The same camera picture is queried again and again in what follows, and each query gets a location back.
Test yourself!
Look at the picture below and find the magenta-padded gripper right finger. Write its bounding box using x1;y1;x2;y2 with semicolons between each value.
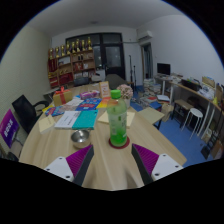
131;143;184;186

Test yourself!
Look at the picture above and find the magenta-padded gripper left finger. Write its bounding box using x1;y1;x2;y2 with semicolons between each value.
43;144;95;187

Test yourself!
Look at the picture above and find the green drink bottle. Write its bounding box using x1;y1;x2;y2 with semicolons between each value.
106;89;129;148

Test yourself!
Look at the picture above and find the steel cup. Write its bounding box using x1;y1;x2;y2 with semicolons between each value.
70;129;92;150

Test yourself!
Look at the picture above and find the flat round red coaster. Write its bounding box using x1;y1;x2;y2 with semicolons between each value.
108;135;131;150

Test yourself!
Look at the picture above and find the teal book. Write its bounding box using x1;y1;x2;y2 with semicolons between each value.
71;109;100;131

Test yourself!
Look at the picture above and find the white book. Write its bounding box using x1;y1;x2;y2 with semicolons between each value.
54;110;82;130

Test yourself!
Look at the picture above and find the beige book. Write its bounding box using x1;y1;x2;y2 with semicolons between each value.
37;114;56;135

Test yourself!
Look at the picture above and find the blue patterned packet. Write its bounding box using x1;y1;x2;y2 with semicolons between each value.
44;105;66;118

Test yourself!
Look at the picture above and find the blue book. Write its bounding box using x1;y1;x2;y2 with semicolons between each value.
75;97;103;112

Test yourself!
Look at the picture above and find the white paper booklet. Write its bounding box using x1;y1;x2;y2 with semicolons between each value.
64;96;84;108

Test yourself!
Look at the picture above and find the orange yellow book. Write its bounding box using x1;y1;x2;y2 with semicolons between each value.
96;96;113;110

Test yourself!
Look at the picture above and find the yellow gift box red ribbon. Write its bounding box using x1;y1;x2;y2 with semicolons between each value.
52;86;74;108

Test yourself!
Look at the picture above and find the pink box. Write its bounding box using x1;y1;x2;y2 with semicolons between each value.
79;89;101;100

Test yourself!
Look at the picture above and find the white round stool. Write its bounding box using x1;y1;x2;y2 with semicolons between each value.
180;107;204;136

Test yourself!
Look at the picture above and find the flower bouquet in pot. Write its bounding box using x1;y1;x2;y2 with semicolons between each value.
116;83;134;108

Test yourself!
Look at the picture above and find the black office chair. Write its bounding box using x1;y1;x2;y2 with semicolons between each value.
11;94;50;135

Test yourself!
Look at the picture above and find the orange standing card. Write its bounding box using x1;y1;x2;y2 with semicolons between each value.
98;80;111;99

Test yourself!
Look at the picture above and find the purple sign board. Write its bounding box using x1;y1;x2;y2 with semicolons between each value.
0;108;20;149

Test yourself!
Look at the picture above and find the wooden shelf unit with trophies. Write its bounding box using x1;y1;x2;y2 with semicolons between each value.
47;36;98;90

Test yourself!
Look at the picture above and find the black computer monitor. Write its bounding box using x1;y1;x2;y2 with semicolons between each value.
156;62;172;77

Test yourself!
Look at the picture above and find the black framed glass door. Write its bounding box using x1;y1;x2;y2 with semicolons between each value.
65;32;127;81

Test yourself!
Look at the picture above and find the white air conditioner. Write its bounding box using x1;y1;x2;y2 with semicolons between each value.
137;30;154;43

